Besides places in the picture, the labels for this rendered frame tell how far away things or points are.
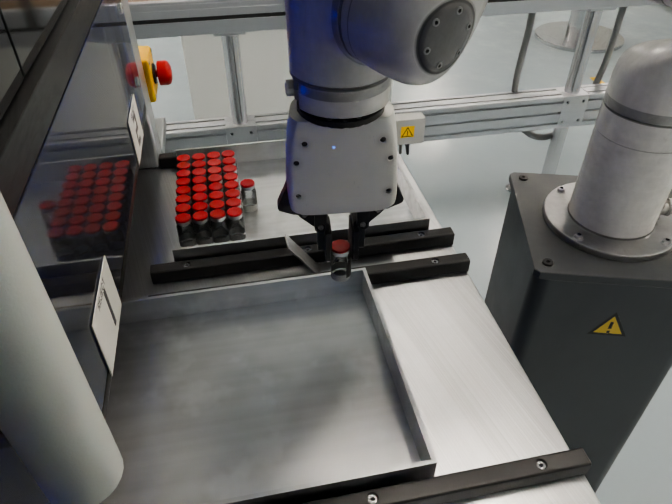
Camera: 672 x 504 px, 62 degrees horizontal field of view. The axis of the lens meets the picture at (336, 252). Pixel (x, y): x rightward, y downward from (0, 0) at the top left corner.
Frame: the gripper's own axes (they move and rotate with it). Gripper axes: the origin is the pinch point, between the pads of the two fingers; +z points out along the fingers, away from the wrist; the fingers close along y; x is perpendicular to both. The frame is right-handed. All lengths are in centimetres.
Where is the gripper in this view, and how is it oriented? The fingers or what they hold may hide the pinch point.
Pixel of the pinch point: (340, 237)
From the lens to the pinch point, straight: 58.0
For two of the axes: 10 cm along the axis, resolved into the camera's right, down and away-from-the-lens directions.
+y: 9.9, -0.7, 0.7
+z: 0.0, 7.3, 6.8
